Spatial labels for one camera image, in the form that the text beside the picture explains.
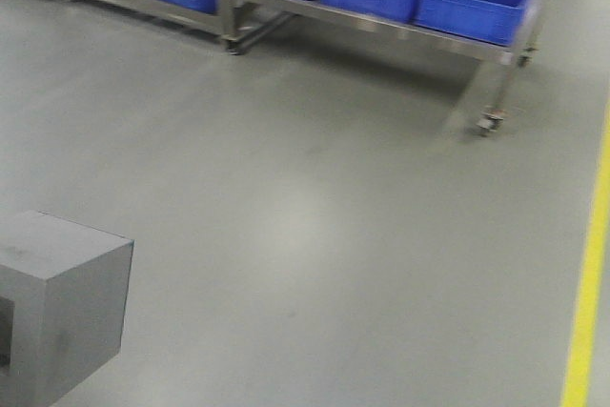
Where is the gray hollow cube base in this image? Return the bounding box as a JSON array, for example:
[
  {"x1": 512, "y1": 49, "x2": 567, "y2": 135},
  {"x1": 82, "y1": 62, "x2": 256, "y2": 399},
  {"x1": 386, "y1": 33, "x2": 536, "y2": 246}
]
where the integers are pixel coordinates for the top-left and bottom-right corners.
[{"x1": 1, "y1": 211, "x2": 134, "y2": 406}]

